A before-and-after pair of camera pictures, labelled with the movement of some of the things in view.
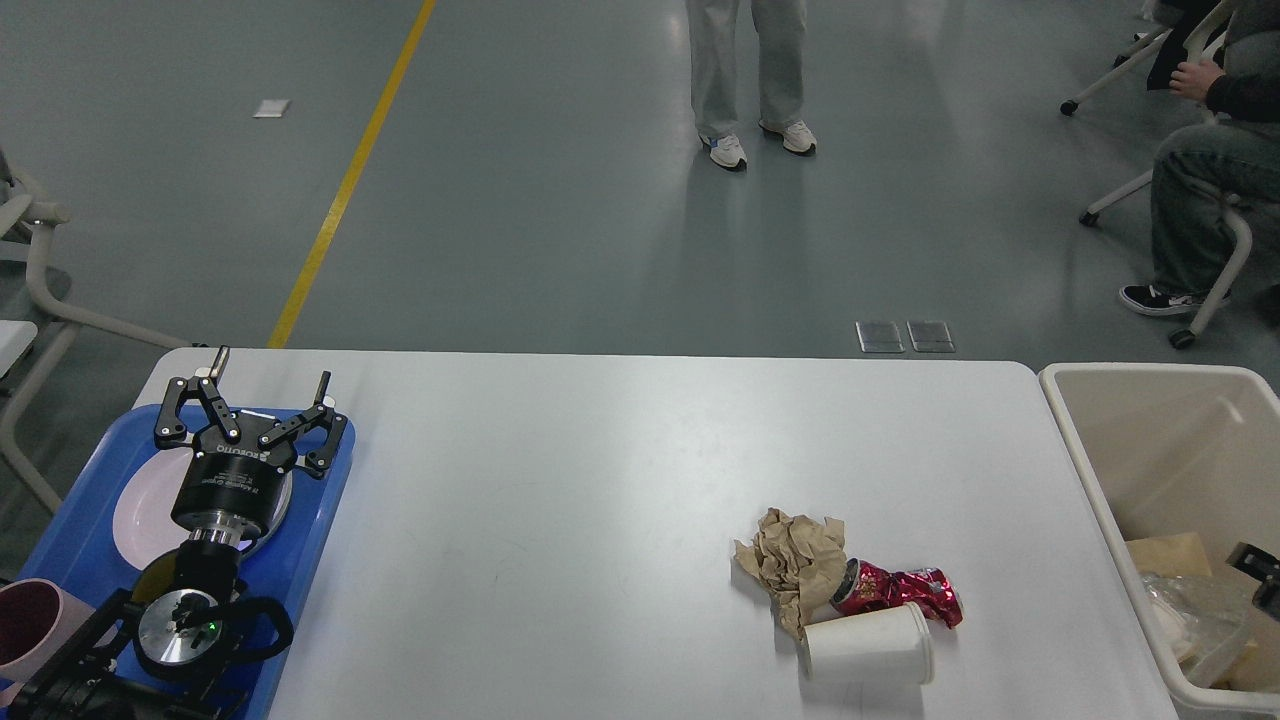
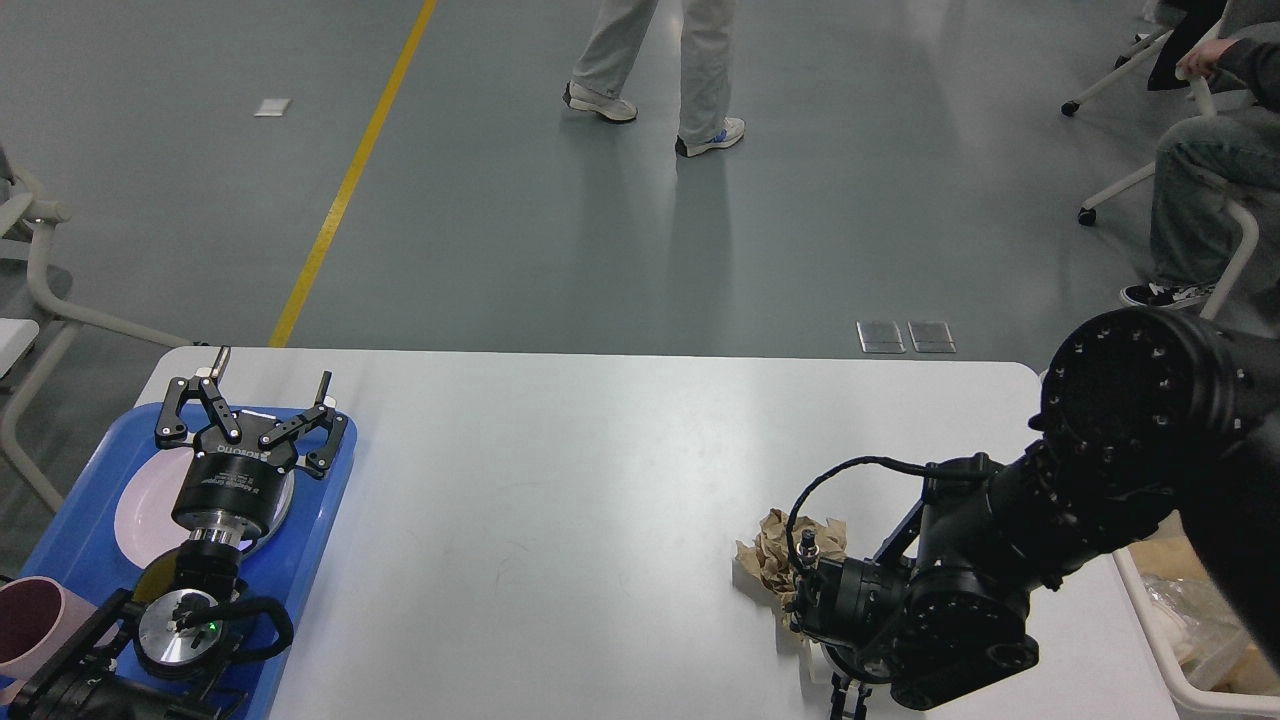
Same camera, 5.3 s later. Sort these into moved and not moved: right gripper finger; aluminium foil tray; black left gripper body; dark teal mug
Moved: right gripper finger
Not moved: dark teal mug; aluminium foil tray; black left gripper body
